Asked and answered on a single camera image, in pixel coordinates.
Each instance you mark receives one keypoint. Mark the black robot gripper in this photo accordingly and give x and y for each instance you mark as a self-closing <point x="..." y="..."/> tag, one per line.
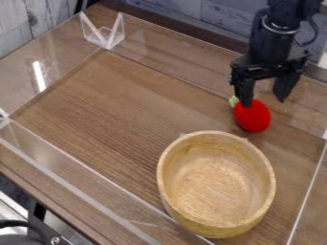
<point x="246" y="71"/>

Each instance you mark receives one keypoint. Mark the red plush strawberry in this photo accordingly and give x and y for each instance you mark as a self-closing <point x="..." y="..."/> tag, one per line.
<point x="252" y="118"/>

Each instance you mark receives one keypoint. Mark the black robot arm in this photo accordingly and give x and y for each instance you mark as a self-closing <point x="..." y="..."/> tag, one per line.
<point x="283" y="31"/>

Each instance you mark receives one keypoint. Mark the oval wooden bowl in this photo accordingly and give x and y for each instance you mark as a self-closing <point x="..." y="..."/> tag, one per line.
<point x="216" y="183"/>

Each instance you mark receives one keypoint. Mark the clear acrylic corner bracket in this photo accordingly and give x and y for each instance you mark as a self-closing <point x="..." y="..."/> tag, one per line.
<point x="104" y="37"/>

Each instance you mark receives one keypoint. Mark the clear acrylic enclosure wall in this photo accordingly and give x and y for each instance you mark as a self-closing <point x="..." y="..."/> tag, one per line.
<point x="109" y="215"/>

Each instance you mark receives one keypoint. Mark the black metal table bracket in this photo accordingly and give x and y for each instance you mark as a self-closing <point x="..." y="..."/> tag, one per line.
<point x="40" y="230"/>

